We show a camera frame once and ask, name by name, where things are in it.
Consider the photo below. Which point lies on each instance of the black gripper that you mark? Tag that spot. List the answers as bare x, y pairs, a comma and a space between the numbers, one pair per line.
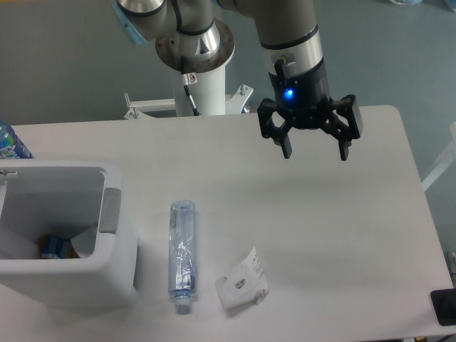
303, 101

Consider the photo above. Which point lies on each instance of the white paper wrapper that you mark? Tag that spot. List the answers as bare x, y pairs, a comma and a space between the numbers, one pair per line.
245, 284

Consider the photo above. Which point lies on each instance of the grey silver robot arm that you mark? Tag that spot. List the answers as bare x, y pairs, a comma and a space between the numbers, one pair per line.
286, 29

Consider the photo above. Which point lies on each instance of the white plastic trash can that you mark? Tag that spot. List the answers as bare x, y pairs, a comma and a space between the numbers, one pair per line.
68, 199

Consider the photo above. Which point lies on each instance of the crushed clear plastic bottle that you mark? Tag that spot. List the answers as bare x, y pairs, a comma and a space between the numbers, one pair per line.
182, 261

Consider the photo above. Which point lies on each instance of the black device at table edge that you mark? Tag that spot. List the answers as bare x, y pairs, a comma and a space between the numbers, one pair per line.
443, 301

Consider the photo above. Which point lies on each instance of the blue snack packet in bin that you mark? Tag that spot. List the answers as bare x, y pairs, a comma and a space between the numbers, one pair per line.
54, 247

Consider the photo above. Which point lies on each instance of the blue labelled drink bottle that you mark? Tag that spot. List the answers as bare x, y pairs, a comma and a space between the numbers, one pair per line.
11, 145

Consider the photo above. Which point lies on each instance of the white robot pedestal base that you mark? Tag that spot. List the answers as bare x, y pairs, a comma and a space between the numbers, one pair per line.
197, 74

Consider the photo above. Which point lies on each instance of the white frame at right edge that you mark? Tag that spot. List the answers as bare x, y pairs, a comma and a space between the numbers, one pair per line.
445, 159

